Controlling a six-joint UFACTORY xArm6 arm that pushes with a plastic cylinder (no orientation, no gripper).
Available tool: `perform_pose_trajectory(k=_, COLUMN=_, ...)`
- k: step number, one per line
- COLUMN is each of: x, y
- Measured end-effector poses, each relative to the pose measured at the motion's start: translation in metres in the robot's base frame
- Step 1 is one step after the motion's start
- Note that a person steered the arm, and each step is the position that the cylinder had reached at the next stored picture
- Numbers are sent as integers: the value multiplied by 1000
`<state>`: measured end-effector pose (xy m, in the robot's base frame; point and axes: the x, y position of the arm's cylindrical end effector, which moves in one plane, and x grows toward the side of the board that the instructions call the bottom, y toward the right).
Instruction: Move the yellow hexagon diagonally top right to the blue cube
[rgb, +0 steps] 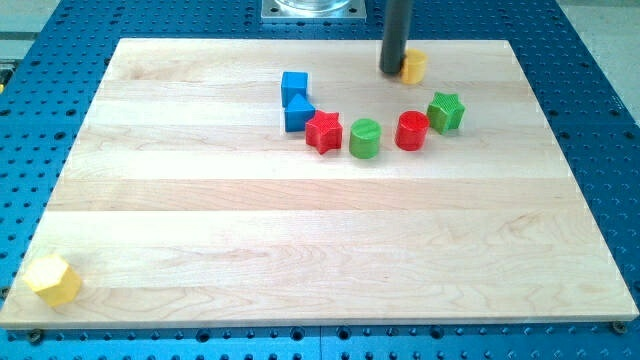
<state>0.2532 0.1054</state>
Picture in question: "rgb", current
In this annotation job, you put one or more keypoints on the light wooden board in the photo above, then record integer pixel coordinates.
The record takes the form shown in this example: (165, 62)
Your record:
(185, 203)

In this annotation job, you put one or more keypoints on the yellow hexagon block front left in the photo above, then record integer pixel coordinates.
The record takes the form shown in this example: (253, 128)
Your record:
(53, 279)

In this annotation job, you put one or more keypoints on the red cylinder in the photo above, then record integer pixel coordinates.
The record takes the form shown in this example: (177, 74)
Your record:
(412, 130)

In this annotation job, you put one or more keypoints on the red star block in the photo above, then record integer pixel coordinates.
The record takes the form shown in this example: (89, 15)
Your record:
(324, 131)

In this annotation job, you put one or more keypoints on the blue triangular prism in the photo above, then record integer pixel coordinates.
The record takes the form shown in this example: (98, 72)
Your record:
(297, 112)

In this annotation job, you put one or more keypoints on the green star block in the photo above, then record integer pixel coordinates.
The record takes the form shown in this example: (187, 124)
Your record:
(445, 112)

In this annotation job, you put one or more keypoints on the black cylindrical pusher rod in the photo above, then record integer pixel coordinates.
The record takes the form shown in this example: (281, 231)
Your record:
(397, 23)

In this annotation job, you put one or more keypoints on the blue cube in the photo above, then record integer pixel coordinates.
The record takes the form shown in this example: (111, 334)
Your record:
(292, 84)

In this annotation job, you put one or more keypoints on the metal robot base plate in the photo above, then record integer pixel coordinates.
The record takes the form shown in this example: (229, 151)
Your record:
(289, 10)

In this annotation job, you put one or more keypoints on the green cylinder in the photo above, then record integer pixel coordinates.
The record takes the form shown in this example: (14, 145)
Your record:
(364, 139)

